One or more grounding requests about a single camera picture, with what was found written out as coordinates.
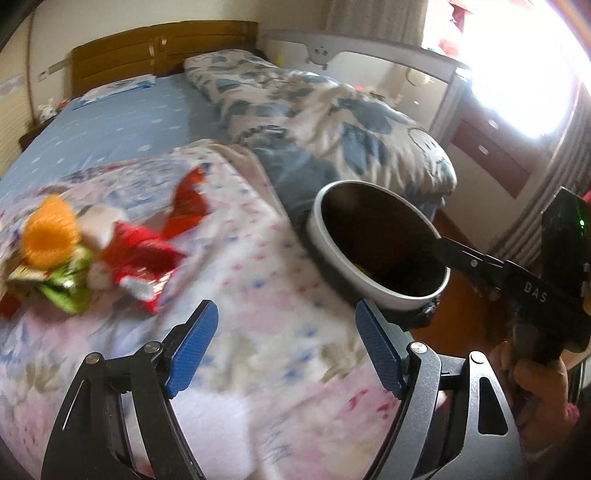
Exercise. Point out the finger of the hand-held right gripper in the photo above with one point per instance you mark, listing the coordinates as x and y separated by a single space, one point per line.
466 261
489 288

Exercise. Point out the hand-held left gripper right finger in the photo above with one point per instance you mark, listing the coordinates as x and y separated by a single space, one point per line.
376 344

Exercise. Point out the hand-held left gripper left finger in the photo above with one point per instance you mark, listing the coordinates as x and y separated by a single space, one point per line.
194 341

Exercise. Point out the red and white snack wrapper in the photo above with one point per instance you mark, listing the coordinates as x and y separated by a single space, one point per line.
143 261

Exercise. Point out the grey bin with black bag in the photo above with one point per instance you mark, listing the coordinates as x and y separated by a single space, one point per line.
374 230

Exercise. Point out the red foil wrapper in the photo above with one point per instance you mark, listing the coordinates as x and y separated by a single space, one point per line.
189 203

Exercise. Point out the green snack wrapper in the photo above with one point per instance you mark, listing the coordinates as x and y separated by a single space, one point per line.
64 286

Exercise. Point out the white tissue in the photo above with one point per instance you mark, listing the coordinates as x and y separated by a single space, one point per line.
99 228

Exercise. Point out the person's right hand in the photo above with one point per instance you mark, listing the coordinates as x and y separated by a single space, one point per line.
540 392

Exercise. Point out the pink floral blanket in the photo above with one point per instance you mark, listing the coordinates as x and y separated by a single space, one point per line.
258 286

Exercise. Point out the blue floral quilt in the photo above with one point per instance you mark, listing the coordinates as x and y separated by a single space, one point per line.
323 120

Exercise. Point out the blue bed sheet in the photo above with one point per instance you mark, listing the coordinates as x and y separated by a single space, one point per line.
120 129

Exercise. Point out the wooden nightstand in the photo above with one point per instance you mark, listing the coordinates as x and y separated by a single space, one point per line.
37 134

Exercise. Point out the blue patterned pillow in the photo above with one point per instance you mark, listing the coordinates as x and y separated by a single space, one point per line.
115 90

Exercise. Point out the small white toy figure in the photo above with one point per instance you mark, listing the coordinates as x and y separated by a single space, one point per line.
47 110

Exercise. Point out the wooden bed headboard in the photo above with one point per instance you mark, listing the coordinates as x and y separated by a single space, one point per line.
138 50

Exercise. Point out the grey crib rail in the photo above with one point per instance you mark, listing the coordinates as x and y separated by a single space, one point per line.
351 50

